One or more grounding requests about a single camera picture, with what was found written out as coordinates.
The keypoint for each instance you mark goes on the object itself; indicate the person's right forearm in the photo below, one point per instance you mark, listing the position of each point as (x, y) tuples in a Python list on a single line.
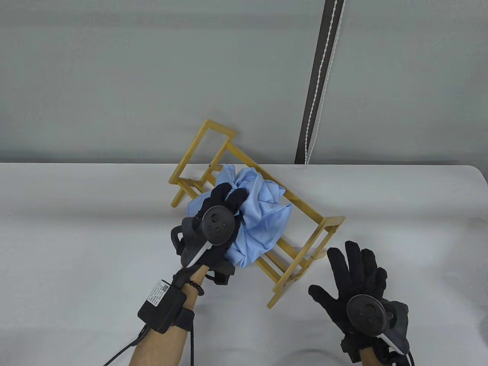
[(370, 358)]

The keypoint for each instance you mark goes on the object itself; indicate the dark vertical wall strip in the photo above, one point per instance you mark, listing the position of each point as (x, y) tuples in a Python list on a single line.
[(324, 76)]

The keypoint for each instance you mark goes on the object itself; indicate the person's left hand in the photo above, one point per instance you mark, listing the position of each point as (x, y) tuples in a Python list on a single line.
[(228, 198)]

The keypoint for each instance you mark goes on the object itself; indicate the bamboo book rack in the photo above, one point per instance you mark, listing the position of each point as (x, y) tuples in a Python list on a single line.
[(305, 206)]

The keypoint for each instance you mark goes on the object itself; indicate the light blue long-sleeve shirt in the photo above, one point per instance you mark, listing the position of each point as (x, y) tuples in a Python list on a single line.
[(263, 217)]

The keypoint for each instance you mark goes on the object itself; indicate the grey hand tracker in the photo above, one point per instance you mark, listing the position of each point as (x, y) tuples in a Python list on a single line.
[(219, 225), (366, 314)]

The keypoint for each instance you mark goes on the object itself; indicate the person's left forearm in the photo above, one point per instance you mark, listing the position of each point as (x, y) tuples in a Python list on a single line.
[(160, 349)]

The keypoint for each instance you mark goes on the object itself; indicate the person's right hand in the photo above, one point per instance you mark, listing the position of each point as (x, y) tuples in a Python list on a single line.
[(354, 278)]

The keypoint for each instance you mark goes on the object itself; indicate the grey right hand tracker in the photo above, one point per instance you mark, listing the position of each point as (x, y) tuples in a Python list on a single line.
[(366, 314)]

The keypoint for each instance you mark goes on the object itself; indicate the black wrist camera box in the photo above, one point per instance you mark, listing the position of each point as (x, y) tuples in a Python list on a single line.
[(160, 307)]

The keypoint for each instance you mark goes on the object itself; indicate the grey left hand tracker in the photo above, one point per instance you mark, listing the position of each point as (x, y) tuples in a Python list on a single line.
[(219, 225)]

